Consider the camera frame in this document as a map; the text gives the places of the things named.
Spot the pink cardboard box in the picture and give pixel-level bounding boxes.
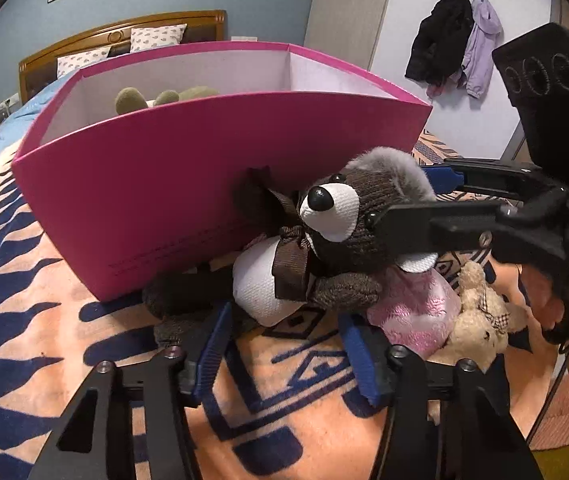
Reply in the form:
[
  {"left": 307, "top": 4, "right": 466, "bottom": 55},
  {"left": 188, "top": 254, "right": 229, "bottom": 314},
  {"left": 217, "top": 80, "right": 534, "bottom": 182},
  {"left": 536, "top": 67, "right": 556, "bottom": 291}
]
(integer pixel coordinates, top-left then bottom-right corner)
[{"left": 12, "top": 41, "right": 434, "bottom": 302}]

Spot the black jacket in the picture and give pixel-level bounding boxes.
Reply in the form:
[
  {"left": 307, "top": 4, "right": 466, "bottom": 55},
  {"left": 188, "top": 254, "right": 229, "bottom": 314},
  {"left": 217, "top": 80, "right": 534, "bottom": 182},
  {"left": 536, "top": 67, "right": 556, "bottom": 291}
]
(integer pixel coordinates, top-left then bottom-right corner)
[{"left": 405, "top": 0, "right": 475, "bottom": 86}]

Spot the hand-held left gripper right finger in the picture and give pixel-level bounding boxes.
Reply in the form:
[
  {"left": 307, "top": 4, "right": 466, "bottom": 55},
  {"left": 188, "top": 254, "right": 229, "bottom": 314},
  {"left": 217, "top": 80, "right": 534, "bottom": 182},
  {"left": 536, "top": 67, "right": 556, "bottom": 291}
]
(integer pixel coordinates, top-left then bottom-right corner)
[{"left": 337, "top": 315, "right": 545, "bottom": 480}]

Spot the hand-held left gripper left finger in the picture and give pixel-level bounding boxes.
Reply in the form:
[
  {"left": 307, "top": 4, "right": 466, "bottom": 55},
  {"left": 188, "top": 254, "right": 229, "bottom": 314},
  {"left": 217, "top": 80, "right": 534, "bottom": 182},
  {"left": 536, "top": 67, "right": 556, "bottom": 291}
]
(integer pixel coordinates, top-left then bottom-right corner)
[{"left": 27, "top": 302, "right": 235, "bottom": 480}]

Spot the brown raccoon plush toy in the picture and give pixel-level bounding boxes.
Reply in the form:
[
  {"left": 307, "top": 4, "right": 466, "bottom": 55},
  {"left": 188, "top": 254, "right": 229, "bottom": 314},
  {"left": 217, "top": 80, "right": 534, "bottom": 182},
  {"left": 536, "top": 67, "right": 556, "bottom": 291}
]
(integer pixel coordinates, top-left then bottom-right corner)
[{"left": 143, "top": 146, "right": 438, "bottom": 348}]

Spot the green plush toy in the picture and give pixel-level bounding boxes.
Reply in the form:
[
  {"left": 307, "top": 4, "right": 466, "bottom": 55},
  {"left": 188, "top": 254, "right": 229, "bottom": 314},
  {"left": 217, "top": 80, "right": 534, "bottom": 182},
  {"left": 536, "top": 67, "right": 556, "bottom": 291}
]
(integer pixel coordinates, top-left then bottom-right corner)
[{"left": 114, "top": 86, "right": 220, "bottom": 116}]

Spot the black cable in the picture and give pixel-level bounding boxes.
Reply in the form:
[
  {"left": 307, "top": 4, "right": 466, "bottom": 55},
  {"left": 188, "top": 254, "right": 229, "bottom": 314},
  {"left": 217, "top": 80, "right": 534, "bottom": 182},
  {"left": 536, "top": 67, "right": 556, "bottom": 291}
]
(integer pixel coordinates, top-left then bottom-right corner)
[{"left": 527, "top": 335, "right": 569, "bottom": 443}]

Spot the cream teddy bear plush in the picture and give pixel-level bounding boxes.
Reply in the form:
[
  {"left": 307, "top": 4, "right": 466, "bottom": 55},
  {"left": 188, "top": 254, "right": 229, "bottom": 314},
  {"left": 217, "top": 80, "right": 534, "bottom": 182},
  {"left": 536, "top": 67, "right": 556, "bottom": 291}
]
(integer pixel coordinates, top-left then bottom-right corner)
[{"left": 435, "top": 260, "right": 528, "bottom": 371}]

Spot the person's right hand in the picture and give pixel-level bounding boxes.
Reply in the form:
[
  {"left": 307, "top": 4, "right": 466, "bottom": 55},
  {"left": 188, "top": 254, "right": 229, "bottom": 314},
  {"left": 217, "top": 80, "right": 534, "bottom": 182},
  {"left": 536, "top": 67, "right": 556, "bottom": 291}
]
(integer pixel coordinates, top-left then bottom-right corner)
[{"left": 517, "top": 265, "right": 565, "bottom": 341}]

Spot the purple jacket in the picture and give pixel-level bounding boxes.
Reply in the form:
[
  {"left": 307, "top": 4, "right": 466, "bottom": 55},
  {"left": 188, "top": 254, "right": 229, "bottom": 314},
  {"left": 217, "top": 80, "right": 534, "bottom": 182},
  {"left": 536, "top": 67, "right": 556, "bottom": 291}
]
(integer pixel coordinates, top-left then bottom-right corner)
[{"left": 462, "top": 0, "right": 503, "bottom": 98}]

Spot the beige wardrobe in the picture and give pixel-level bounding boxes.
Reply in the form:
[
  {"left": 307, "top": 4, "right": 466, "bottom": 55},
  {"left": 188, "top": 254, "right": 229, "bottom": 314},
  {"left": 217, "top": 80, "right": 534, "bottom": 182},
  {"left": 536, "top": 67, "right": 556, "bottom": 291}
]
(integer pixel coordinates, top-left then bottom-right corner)
[{"left": 305, "top": 0, "right": 398, "bottom": 71}]

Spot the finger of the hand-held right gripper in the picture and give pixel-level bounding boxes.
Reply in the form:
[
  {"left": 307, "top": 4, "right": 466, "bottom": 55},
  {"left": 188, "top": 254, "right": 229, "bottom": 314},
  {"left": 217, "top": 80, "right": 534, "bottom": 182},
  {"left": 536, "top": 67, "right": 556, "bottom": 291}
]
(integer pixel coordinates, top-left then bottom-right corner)
[
  {"left": 422, "top": 157, "right": 545, "bottom": 203},
  {"left": 371, "top": 199, "right": 505, "bottom": 257}
]

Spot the wooden bed headboard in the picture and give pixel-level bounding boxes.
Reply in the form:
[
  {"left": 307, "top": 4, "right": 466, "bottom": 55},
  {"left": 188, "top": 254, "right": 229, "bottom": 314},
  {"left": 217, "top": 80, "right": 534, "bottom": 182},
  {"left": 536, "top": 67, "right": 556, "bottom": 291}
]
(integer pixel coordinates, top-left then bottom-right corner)
[{"left": 18, "top": 9, "right": 228, "bottom": 103}]

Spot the pink plush toy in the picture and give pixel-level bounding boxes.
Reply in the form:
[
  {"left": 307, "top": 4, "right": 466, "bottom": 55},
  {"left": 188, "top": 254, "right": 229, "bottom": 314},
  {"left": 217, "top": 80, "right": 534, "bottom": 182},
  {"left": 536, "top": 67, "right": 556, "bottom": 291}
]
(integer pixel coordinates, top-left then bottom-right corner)
[{"left": 367, "top": 260, "right": 461, "bottom": 356}]

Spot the pink garment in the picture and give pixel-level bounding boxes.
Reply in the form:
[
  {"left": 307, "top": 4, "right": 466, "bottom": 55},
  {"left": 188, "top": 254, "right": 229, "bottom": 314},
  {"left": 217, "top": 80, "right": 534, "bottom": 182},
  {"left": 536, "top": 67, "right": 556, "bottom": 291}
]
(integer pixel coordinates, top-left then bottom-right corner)
[{"left": 425, "top": 72, "right": 465, "bottom": 98}]

